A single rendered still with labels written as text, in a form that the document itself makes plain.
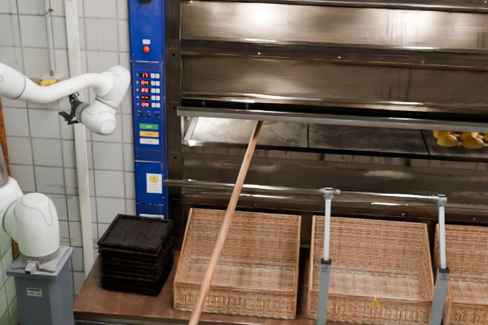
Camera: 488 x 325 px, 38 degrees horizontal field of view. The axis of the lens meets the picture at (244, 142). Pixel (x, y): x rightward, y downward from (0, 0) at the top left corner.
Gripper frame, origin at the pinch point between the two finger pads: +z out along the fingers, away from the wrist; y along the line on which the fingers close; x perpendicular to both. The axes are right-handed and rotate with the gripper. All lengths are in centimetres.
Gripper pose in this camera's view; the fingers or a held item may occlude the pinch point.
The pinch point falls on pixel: (60, 99)
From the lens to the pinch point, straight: 329.0
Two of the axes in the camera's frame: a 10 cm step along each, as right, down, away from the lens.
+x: 7.6, -2.5, 6.0
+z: -6.5, -3.2, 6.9
